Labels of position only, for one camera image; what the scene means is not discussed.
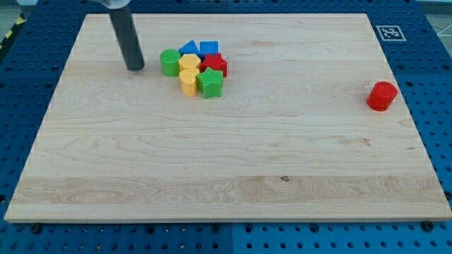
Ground grey robot arm end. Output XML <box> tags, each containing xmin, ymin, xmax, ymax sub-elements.
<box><xmin>91</xmin><ymin>0</ymin><xmax>131</xmax><ymax>9</ymax></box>

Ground green star block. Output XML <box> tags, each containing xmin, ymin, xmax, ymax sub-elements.
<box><xmin>196</xmin><ymin>67</ymin><xmax>223</xmax><ymax>99</ymax></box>

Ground yellow heart block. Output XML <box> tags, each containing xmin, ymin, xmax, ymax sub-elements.
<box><xmin>179</xmin><ymin>68</ymin><xmax>200</xmax><ymax>97</ymax></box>

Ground red star block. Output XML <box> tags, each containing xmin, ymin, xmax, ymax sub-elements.
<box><xmin>200</xmin><ymin>53</ymin><xmax>227</xmax><ymax>78</ymax></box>

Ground wooden board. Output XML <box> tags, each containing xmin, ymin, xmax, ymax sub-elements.
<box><xmin>5</xmin><ymin>13</ymin><xmax>451</xmax><ymax>224</ymax></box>

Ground yellow hexagon block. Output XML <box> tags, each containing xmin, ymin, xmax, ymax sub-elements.
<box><xmin>178</xmin><ymin>54</ymin><xmax>201</xmax><ymax>71</ymax></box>

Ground blue square block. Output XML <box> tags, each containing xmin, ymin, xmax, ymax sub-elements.
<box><xmin>199</xmin><ymin>41</ymin><xmax>219</xmax><ymax>60</ymax></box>

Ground blue triangle block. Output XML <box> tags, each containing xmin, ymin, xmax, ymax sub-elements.
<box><xmin>179</xmin><ymin>40</ymin><xmax>199</xmax><ymax>56</ymax></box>

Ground green cylinder block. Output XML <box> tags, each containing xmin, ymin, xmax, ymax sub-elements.
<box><xmin>160</xmin><ymin>49</ymin><xmax>181</xmax><ymax>77</ymax></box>

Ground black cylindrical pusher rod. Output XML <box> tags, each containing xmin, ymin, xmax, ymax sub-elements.
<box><xmin>108</xmin><ymin>5</ymin><xmax>145</xmax><ymax>71</ymax></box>

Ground red cylinder block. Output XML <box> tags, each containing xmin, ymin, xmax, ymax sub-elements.
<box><xmin>366</xmin><ymin>81</ymin><xmax>398</xmax><ymax>111</ymax></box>

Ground white fiducial marker tag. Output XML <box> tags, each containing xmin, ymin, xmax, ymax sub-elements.
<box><xmin>376</xmin><ymin>25</ymin><xmax>406</xmax><ymax>42</ymax></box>

